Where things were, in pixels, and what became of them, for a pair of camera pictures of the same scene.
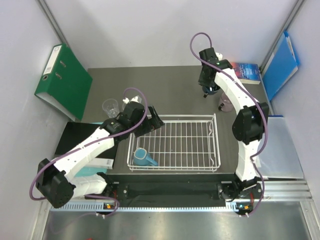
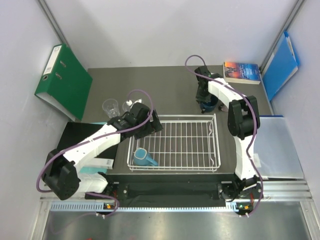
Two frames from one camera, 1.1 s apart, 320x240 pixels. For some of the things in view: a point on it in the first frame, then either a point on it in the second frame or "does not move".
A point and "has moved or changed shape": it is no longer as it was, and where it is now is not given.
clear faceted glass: x=111 y=106 does not move
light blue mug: x=141 y=159 does not move
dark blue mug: x=210 y=90 has moved or changed shape
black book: x=75 y=133 does not move
